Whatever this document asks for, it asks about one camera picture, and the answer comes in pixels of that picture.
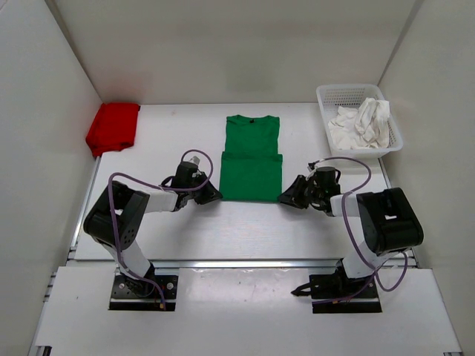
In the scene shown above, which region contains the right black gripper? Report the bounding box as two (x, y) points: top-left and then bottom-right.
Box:
(278, 176), (324, 209)

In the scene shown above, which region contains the green t-shirt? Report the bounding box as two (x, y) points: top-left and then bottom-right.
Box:
(219, 115), (283, 203)

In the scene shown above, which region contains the white t-shirt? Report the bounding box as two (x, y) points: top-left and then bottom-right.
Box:
(327, 98), (390, 150)

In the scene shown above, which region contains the red t-shirt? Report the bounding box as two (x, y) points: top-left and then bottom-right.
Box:
(85, 102), (140, 158)

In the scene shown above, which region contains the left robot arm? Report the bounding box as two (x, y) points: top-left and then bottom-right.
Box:
(83, 171), (223, 297)

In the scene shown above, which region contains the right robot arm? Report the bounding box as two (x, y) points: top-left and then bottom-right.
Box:
(278, 167), (424, 297)

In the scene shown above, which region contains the white plastic basket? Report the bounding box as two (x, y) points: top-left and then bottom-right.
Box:
(316, 84), (403, 159)

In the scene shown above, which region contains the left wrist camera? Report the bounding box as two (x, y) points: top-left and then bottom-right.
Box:
(171, 156), (206, 189)

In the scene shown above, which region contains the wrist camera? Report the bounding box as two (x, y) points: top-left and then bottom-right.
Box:
(314, 166), (341, 194)
(171, 156), (206, 189)

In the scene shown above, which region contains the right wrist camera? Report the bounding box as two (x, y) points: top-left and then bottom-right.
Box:
(314, 166), (341, 194)

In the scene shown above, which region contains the aluminium rail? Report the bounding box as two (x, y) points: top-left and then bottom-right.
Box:
(152, 259), (338, 271)

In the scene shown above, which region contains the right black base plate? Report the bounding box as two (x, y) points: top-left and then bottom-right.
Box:
(291, 271), (382, 314)

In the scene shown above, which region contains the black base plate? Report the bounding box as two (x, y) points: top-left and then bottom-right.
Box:
(291, 271), (382, 314)
(108, 274), (179, 312)

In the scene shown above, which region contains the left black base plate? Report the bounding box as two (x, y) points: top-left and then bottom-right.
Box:
(108, 274), (179, 312)

